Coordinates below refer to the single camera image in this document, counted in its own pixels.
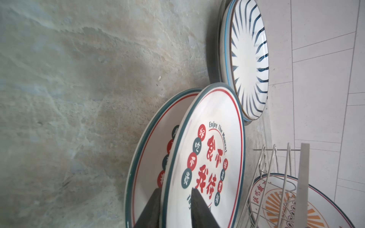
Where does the red rimmed plate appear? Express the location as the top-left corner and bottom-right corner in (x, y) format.
(124, 88), (201, 228)
(159, 83), (245, 228)

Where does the metal wire dish rack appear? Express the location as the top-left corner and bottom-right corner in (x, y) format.
(236, 143), (310, 228)

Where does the blue striped white plate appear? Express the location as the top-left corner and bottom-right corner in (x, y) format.
(230, 1), (269, 121)

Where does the strawberry pattern white plate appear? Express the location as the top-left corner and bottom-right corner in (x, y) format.
(219, 1), (255, 122)

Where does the black rimmed mirror plate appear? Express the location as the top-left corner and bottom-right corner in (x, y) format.
(214, 0), (227, 82)

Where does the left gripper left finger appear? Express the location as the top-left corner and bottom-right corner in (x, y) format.
(134, 188), (162, 228)

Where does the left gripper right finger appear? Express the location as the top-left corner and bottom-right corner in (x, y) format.
(191, 188), (220, 228)

